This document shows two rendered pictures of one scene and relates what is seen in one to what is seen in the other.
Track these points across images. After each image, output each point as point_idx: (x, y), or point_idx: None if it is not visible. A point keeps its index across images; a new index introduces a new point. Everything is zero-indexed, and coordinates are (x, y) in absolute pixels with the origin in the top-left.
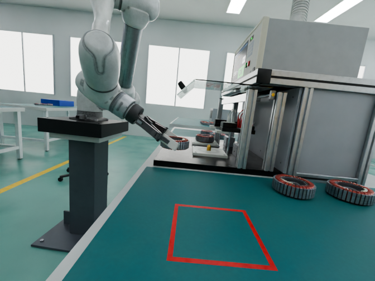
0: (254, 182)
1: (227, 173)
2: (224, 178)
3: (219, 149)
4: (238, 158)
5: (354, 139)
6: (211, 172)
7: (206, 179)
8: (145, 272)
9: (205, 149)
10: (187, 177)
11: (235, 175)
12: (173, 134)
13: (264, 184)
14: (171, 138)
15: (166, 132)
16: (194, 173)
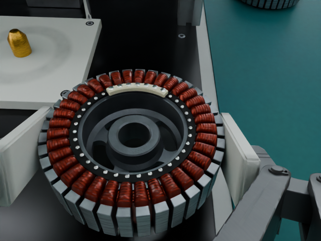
0: (246, 25)
1: (203, 55)
2: (252, 67)
3: (6, 23)
4: (187, 0)
5: None
6: (210, 86)
7: (279, 101)
8: None
9: (11, 61)
10: (291, 147)
11: (218, 44)
12: (33, 128)
13: (251, 15)
14: (241, 133)
15: (10, 177)
16: (243, 126)
